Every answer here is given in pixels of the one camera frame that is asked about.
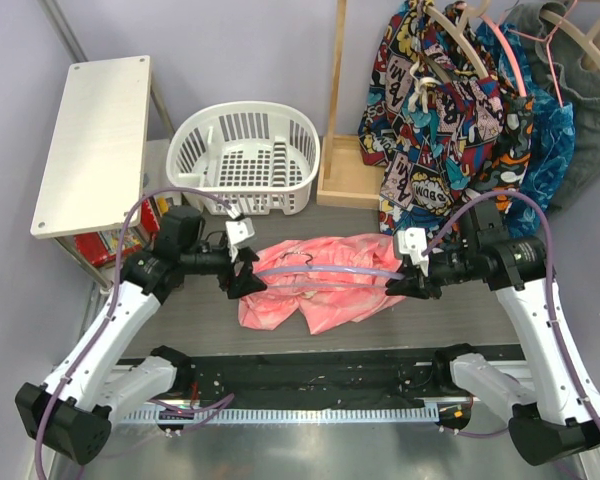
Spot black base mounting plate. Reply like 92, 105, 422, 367
157, 348, 467, 410

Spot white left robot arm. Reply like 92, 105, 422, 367
15, 206, 267, 466

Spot thin pink wire hanger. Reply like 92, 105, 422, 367
505, 1, 574, 107

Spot blue patterned shorts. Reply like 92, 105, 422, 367
477, 22, 575, 237

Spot white side shelf table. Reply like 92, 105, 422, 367
30, 55, 175, 291

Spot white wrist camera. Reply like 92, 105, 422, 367
393, 227, 429, 267
225, 214, 255, 261

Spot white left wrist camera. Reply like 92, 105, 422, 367
225, 214, 255, 261

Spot pink plastic hanger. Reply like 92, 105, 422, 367
480, 14, 527, 97

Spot wooden clothes rack stand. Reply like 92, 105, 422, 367
316, 0, 387, 210

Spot white plastic laundry basket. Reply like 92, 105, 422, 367
165, 101, 321, 215

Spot comic print shorts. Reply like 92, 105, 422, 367
358, 1, 485, 236

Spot grey green shorts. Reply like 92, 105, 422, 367
502, 2, 600, 214

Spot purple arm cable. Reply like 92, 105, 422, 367
33, 188, 241, 480
419, 189, 600, 480

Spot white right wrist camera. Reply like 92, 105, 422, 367
393, 227, 429, 267

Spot beige wooden hanger far right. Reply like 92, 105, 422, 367
540, 1, 600, 74

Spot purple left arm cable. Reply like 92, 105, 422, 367
33, 188, 241, 480

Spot beige wooden hanger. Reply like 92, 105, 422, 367
418, 0, 491, 79
540, 1, 600, 74

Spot slotted white cable duct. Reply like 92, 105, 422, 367
121, 403, 439, 426

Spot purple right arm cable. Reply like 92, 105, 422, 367
419, 189, 600, 480

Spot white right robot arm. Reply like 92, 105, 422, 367
387, 200, 600, 466

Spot red book stack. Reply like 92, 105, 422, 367
73, 194, 182, 268

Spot pink patterned shorts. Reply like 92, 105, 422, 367
238, 233, 404, 335

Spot black orange camo shorts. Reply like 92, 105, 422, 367
442, 1, 534, 221

